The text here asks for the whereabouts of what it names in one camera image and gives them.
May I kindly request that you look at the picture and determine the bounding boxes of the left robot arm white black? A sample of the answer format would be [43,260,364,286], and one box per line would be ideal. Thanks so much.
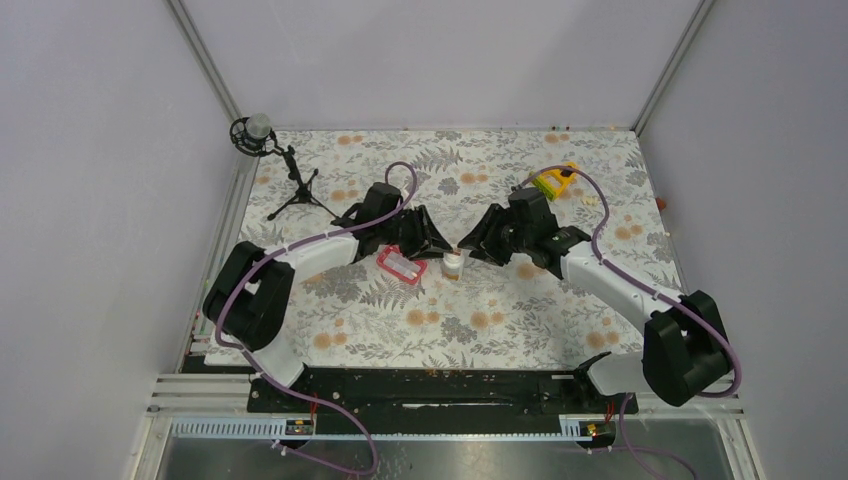
[201,182,452,411]

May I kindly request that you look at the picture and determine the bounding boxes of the microphone on black tripod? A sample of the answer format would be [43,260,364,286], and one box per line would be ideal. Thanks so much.
[228,113,338,221]

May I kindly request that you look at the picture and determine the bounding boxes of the red pill organizer box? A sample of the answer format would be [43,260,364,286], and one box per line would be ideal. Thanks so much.
[376,245,427,285]

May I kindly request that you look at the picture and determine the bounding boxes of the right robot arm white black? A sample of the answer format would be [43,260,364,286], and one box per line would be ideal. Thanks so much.
[459,188,732,412]

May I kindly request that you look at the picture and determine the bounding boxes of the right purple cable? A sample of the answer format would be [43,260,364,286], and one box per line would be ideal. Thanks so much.
[519,164,743,399]

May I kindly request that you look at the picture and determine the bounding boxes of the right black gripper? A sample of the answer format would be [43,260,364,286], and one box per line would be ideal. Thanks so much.
[457,203,534,267]

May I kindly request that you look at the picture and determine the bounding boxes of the white orange pill bottle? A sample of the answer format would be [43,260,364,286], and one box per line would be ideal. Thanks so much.
[441,250,465,281]

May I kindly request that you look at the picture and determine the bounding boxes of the white slotted cable duct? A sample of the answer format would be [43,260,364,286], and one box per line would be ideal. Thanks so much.
[171,415,615,442]

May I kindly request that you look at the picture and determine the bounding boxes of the floral patterned table mat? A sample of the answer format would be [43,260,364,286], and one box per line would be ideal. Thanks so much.
[233,130,681,369]

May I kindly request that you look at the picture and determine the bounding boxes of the yellow green plastic tool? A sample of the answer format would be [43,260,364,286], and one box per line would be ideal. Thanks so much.
[531,162,578,201]

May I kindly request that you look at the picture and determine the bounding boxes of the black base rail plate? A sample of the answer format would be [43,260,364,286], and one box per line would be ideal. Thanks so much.
[247,367,639,428]

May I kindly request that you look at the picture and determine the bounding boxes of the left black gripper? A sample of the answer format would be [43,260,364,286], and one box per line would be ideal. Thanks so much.
[378,205,452,261]

